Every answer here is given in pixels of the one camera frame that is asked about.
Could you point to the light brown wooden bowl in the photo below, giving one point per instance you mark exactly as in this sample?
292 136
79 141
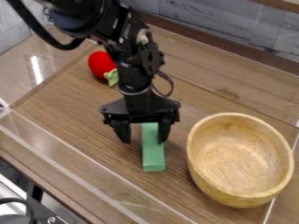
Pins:
239 159

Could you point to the black metal table frame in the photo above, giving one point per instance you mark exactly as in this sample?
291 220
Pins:
49 211

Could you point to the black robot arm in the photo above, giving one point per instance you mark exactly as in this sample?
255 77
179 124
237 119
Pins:
116 27

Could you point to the red plush strawberry toy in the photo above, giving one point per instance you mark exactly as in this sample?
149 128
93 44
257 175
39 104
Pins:
103 67

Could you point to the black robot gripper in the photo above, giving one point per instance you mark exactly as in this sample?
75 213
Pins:
140 108

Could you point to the green rectangular block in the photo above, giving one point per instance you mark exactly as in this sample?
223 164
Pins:
153 161

